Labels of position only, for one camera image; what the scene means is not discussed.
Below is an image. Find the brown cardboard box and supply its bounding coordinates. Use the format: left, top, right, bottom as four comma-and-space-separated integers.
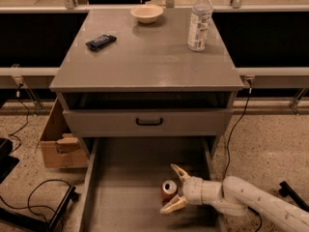
40, 100, 88, 168

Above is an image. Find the black cable right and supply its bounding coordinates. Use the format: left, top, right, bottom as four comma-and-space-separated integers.
222, 86, 264, 232

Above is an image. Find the closed grey top drawer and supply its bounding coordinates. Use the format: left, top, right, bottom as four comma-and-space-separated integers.
64, 108, 233, 137

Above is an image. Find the white paper bowl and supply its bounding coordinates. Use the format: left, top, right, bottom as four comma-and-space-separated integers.
130, 5, 163, 24

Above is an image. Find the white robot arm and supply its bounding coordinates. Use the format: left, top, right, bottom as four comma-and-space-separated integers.
160, 163, 309, 232

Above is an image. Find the orange soda can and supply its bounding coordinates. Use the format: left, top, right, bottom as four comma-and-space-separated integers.
161, 180, 178, 203

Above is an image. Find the black drawer handle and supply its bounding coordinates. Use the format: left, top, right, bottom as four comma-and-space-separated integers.
135, 118, 163, 127

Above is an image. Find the black stand leg right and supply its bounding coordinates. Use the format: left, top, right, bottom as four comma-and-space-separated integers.
279, 181, 309, 212

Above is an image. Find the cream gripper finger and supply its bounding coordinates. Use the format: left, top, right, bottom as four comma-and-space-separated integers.
160, 195, 187, 215
171, 163, 190, 183

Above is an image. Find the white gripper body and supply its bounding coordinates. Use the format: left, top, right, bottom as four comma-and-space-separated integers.
183, 177, 203, 205

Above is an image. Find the clear plastic water bottle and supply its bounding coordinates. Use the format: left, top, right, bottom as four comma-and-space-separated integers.
187, 0, 213, 51

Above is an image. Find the grey drawer cabinet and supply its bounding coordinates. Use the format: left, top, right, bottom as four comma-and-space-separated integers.
50, 8, 242, 152

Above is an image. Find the black cable left wall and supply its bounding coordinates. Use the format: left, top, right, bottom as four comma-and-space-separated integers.
7, 82, 31, 153

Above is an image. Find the open grey middle drawer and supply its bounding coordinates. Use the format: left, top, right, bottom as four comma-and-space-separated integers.
77, 137, 227, 232

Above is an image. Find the black stand base left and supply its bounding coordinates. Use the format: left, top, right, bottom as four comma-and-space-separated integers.
0, 185, 78, 232

